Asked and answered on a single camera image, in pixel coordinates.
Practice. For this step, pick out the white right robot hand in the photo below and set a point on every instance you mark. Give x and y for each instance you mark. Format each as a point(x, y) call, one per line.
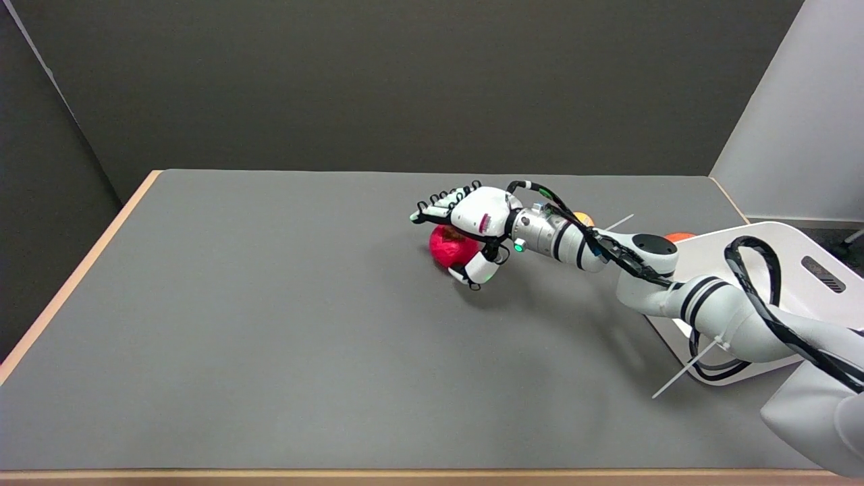
point(476, 216)

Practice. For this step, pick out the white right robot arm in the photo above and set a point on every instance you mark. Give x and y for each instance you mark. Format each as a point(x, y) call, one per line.
point(709, 304)

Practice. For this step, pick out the yellow pear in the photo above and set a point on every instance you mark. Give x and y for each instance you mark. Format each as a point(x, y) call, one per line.
point(583, 219)

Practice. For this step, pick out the orange carrot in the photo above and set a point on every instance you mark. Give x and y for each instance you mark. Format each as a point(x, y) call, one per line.
point(679, 237)

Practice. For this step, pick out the white plastic bin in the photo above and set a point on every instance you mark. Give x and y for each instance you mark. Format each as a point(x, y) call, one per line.
point(803, 270)

